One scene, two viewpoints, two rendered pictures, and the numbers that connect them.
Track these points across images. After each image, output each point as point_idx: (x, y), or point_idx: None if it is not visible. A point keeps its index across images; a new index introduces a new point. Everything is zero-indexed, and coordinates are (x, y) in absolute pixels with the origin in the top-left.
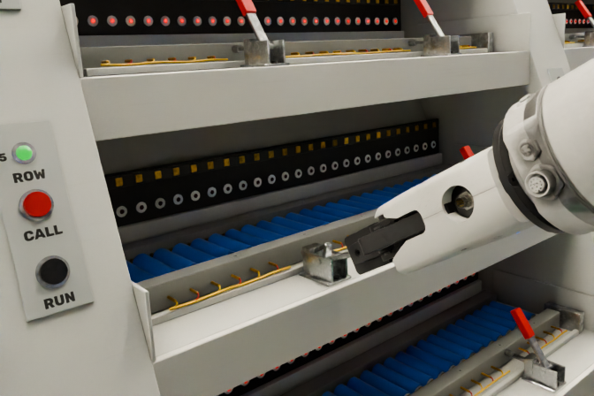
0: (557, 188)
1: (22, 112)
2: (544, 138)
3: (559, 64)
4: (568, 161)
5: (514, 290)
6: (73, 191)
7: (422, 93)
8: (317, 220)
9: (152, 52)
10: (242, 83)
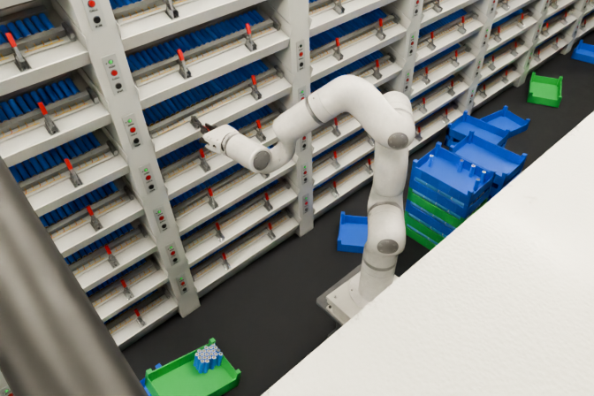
0: (226, 155)
1: (128, 112)
2: (225, 148)
3: (303, 38)
4: (227, 154)
5: None
6: (139, 125)
7: (238, 67)
8: (199, 96)
9: (153, 70)
10: (178, 87)
